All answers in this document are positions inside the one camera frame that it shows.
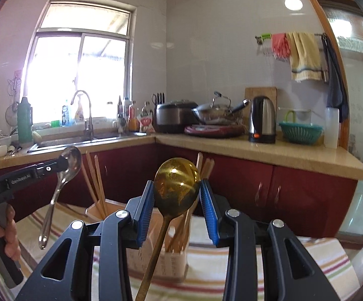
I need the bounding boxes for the striped tablecloth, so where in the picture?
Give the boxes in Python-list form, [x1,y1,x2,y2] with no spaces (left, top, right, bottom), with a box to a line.
[0,202,361,301]

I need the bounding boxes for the wooden door frame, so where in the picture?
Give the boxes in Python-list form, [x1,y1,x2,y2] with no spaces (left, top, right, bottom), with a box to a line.
[302,0,363,164]

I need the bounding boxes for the wall towel rack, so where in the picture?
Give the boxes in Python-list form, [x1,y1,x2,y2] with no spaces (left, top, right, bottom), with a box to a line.
[255,32,328,59]

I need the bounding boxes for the steel kitchen sink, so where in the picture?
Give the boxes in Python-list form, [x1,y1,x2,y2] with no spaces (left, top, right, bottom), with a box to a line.
[27,131,148,154]

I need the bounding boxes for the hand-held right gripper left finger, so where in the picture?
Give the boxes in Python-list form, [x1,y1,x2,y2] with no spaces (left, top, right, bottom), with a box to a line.
[19,180,155,301]

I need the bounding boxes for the steel electric kettle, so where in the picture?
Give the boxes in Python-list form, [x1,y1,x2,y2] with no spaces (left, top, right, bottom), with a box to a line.
[248,95,278,144]

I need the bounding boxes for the hanging mesh strainer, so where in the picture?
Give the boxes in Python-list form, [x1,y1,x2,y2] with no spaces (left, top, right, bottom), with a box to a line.
[5,102,20,129]

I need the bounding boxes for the gold long-handled spoon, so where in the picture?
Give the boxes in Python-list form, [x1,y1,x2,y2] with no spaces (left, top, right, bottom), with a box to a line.
[134,157,201,301]

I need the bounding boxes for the green thermos flask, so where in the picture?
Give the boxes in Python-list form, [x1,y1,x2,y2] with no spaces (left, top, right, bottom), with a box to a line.
[17,96,34,143]

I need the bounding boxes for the green plastic colander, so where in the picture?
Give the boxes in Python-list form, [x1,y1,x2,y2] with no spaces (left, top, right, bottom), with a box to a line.
[278,121,324,145]

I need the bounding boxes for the red induction cooker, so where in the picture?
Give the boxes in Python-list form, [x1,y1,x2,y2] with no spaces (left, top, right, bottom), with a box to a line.
[184,124,246,139]

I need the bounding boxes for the red white seasoning bag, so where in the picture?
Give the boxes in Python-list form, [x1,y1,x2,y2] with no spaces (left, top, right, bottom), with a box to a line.
[137,114,156,133]

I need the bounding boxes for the orange sauce bottle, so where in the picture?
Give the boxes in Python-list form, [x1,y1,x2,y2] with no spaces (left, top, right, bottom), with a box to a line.
[128,100,138,131]

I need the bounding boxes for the beige kitchen countertop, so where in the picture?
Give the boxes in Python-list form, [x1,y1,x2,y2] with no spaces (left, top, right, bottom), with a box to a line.
[0,131,363,181]

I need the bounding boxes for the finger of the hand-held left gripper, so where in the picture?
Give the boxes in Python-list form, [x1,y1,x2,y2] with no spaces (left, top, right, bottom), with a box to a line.
[8,158,72,192]

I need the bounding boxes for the beige perforated utensil holder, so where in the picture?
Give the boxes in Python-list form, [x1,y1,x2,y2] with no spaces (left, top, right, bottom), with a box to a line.
[85,201,190,279]

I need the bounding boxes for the yellow hanging towel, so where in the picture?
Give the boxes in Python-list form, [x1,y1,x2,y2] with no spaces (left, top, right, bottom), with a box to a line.
[286,31,323,83]

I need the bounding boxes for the clear basin with green handle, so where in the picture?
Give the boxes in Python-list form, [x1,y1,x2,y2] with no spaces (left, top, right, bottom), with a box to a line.
[277,107,312,126]

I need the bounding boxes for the wooden cutting board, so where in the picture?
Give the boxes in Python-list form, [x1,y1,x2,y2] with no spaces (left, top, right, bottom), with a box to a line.
[244,87,278,123]

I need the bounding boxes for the steel sink faucet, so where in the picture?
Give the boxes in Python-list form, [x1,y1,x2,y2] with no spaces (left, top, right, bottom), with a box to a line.
[71,90,95,140]

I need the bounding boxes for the orange spray bottle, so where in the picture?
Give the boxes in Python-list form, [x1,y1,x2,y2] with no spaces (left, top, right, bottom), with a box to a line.
[74,98,85,125]

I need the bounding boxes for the person's left hand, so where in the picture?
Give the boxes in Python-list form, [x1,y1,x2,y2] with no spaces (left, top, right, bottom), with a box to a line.
[0,205,22,274]

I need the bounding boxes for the red kitchen cabinets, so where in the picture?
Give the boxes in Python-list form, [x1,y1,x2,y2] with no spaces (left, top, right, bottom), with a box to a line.
[0,142,359,230]

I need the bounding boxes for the tall white plastic container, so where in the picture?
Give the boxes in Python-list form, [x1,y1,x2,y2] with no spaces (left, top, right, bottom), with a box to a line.
[324,107,340,150]

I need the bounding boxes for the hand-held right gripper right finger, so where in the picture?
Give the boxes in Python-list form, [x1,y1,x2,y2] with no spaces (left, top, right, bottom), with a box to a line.
[199,179,341,301]

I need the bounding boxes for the dark rice cooker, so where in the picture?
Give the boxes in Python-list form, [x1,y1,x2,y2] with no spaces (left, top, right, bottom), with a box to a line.
[155,99,199,134]

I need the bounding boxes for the dark hanging cloth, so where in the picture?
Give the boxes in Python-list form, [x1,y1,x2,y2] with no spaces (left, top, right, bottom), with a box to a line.
[325,36,350,123]

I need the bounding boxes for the steel wok with lid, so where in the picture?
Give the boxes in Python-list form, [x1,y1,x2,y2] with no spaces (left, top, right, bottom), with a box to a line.
[191,91,252,125]

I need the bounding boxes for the pink rubber gloves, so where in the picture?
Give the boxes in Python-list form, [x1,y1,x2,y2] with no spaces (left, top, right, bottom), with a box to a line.
[271,33,292,59]

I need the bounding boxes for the black knife block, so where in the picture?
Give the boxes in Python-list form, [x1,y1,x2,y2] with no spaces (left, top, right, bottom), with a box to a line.
[152,92,166,114]

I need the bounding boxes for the kitchen window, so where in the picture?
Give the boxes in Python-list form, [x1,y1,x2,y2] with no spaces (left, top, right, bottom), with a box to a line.
[22,0,138,126]

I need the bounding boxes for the short steel soup spoon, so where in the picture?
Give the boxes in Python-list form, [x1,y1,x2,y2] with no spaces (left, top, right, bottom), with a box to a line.
[38,146,82,250]

